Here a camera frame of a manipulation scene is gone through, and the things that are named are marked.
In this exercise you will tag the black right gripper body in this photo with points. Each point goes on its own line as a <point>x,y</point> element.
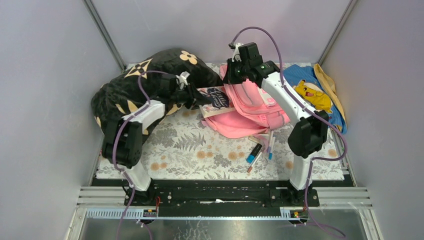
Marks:
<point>237,71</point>

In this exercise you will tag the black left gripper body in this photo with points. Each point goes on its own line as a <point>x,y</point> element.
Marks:
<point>193,95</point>

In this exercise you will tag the Little Women book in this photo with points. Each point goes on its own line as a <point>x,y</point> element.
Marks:
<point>219,102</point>

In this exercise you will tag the black pillow with beige flowers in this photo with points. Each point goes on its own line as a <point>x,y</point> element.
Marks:
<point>129,91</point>

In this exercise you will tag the pink student backpack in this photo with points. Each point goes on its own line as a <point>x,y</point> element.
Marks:
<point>252,113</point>

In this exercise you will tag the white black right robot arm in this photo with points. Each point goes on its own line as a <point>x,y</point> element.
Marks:
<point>309,132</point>

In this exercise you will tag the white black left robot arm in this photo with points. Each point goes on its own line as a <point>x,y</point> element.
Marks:
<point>125,136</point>

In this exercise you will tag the floral table mat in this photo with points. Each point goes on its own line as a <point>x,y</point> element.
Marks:
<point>182,147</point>

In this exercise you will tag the blue Pokemon t-shirt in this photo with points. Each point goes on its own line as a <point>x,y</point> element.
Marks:
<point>303,80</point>

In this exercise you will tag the white marker with lilac cap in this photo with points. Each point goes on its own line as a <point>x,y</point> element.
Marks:
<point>270,135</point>

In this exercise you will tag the black highlighter with blue cap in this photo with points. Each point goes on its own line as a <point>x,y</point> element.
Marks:
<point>253,154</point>

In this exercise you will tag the white marker with brown cap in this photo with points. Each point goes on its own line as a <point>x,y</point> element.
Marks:
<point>255,160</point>

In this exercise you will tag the white marker with blue cap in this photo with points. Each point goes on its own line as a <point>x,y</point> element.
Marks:
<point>271,150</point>

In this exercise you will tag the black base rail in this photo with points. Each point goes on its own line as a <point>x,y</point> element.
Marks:
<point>221,198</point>

